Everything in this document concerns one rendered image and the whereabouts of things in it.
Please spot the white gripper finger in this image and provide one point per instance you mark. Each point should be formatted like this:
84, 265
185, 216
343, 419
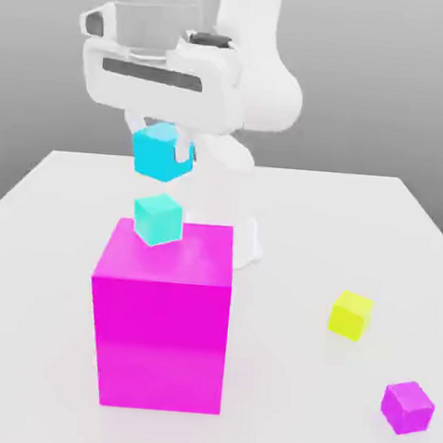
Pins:
182, 149
133, 122

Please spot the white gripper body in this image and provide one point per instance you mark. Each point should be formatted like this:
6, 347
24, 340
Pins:
156, 96

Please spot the small blue cube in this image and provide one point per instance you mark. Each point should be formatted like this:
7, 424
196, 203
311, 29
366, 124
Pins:
155, 158

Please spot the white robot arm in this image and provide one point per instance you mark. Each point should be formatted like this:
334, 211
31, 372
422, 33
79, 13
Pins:
266, 78

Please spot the small turquoise cube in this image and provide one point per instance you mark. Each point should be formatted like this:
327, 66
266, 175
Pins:
158, 220

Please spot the small yellow cube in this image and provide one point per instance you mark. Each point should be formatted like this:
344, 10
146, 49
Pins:
349, 317

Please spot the small purple cube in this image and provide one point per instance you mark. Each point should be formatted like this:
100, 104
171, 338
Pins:
407, 408

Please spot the large magenta box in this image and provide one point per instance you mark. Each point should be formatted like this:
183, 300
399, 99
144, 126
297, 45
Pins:
160, 333

